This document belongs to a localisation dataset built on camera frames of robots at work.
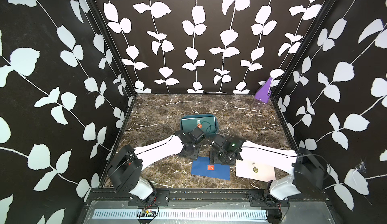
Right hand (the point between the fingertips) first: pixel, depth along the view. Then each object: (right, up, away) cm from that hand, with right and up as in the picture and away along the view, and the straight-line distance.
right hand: (213, 160), depth 81 cm
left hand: (-11, +3, +2) cm, 11 cm away
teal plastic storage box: (-6, +23, +25) cm, 35 cm away
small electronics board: (-32, -22, -10) cm, 41 cm away
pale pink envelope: (+24, -7, +3) cm, 25 cm away
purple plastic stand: (+43, +41, +33) cm, 68 cm away
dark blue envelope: (-6, -5, +4) cm, 9 cm away
